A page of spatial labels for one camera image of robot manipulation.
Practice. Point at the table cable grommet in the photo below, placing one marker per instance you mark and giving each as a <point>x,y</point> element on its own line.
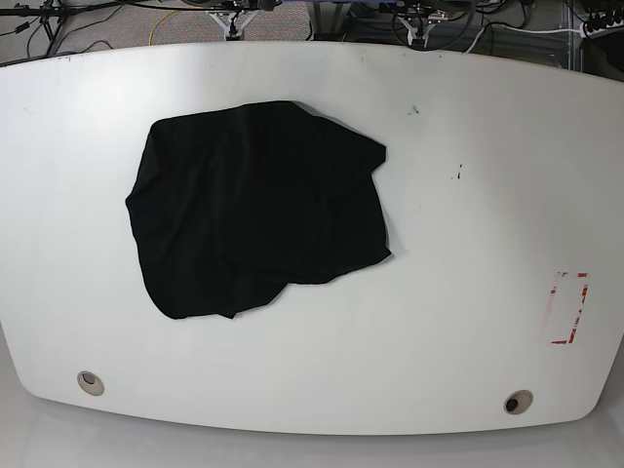
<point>90,383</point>
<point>518,402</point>

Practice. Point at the black T-shirt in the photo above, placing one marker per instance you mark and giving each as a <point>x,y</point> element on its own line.
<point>230,207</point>

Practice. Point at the right table cable grommet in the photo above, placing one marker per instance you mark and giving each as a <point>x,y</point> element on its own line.
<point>518,402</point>

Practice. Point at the black tripod stand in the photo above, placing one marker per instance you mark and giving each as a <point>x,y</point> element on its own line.
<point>50,16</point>

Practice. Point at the left table cable grommet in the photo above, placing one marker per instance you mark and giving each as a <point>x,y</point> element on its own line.
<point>90,383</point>

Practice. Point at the red tape rectangle marking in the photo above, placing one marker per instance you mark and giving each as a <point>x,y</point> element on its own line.
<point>564,307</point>

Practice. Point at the white power strip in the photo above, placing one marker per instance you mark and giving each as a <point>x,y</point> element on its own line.
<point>602,25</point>

